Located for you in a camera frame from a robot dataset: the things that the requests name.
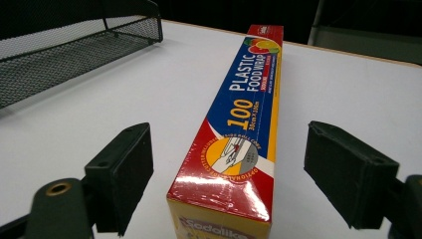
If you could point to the blue red food wrap box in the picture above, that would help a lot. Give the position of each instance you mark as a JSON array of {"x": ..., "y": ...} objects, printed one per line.
[{"x": 232, "y": 139}]

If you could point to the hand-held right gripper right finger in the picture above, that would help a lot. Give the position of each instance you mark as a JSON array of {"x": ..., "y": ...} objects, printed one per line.
[{"x": 345, "y": 172}]

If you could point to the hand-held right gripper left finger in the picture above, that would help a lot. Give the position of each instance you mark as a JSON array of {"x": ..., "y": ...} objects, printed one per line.
[{"x": 122, "y": 172}]

